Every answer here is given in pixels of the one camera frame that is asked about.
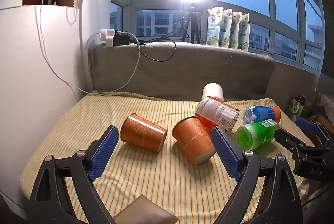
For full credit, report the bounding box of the green paper bag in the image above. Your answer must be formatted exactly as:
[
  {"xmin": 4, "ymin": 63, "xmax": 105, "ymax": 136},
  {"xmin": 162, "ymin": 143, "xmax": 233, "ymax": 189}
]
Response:
[{"xmin": 287, "ymin": 96, "xmax": 306, "ymax": 120}]

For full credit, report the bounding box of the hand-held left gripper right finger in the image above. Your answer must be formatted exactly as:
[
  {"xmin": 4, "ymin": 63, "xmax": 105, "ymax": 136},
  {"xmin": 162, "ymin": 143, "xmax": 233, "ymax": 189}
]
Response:
[{"xmin": 211, "ymin": 126, "xmax": 304, "ymax": 224}]

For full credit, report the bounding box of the white power strip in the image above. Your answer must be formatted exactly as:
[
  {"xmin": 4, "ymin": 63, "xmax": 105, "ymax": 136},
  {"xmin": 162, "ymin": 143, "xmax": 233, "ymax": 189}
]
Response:
[{"xmin": 99, "ymin": 28, "xmax": 116, "ymax": 47}]

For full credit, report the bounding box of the green plastic bottle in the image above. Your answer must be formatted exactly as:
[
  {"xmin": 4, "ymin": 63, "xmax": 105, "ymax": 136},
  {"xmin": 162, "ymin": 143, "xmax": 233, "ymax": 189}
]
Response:
[{"xmin": 235, "ymin": 120, "xmax": 279, "ymax": 151}]

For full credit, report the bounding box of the grey cushion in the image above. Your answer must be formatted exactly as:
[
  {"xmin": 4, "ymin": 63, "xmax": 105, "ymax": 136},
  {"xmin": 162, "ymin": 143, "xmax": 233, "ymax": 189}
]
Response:
[{"xmin": 87, "ymin": 41, "xmax": 276, "ymax": 103}]

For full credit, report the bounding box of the grey pillow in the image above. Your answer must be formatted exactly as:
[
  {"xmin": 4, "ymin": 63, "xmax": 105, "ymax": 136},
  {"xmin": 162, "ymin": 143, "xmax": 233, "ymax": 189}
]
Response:
[{"xmin": 113, "ymin": 194, "xmax": 179, "ymax": 224}]

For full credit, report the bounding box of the white paper cup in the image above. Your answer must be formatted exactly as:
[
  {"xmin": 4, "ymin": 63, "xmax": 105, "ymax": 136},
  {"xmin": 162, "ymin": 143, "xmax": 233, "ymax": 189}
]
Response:
[{"xmin": 202, "ymin": 83, "xmax": 225, "ymax": 104}]

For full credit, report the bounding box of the black power adapter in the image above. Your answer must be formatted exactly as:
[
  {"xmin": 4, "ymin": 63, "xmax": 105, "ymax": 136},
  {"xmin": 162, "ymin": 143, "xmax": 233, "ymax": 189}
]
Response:
[{"xmin": 113, "ymin": 34, "xmax": 130, "ymax": 45}]

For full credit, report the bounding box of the white cable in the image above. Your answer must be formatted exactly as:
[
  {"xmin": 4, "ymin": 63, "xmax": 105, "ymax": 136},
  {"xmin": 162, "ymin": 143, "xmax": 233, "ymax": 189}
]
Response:
[{"xmin": 35, "ymin": 0, "xmax": 142, "ymax": 96}]

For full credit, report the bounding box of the black tripod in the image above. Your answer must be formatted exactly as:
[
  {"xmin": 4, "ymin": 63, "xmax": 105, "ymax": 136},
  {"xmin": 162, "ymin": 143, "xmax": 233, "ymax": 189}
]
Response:
[{"xmin": 180, "ymin": 2, "xmax": 201, "ymax": 44}]

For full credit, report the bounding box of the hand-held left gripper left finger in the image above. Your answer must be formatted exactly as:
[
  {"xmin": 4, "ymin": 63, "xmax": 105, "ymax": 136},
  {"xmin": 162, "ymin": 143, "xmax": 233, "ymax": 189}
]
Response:
[{"xmin": 26, "ymin": 125, "xmax": 120, "ymax": 224}]

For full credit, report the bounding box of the white cabinet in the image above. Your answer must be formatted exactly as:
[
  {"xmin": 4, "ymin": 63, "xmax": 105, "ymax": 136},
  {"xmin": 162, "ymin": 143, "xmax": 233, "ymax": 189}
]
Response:
[{"xmin": 0, "ymin": 0, "xmax": 88, "ymax": 216}]

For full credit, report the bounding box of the black cable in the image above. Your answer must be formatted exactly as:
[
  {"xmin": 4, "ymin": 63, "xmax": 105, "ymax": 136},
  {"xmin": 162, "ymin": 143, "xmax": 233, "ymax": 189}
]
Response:
[{"xmin": 130, "ymin": 30, "xmax": 189, "ymax": 61}]

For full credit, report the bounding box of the yellow striped cloth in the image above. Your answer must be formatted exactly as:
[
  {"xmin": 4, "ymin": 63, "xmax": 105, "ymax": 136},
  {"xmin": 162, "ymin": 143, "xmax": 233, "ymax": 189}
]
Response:
[{"xmin": 19, "ymin": 92, "xmax": 314, "ymax": 224}]

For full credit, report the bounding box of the blue plastic bottle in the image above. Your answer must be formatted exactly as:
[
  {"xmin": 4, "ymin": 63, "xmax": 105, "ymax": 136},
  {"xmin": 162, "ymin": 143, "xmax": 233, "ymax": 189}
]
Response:
[{"xmin": 243, "ymin": 105, "xmax": 282, "ymax": 124}]

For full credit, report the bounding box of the orange labelled can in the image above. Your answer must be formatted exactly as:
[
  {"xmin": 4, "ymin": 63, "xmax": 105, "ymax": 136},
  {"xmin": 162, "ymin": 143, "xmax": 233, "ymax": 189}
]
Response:
[{"xmin": 195, "ymin": 96, "xmax": 240, "ymax": 134}]

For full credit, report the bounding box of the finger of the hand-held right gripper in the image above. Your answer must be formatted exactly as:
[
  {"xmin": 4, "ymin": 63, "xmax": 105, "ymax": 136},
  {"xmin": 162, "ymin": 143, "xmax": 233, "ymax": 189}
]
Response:
[
  {"xmin": 295, "ymin": 117, "xmax": 334, "ymax": 141},
  {"xmin": 274, "ymin": 129, "xmax": 317, "ymax": 155}
]

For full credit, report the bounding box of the orange patterned paper cup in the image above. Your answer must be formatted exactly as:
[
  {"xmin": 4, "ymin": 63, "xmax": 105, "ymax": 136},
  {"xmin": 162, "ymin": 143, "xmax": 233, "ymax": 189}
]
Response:
[
  {"xmin": 120, "ymin": 112, "xmax": 168, "ymax": 154},
  {"xmin": 172, "ymin": 116, "xmax": 218, "ymax": 164}
]

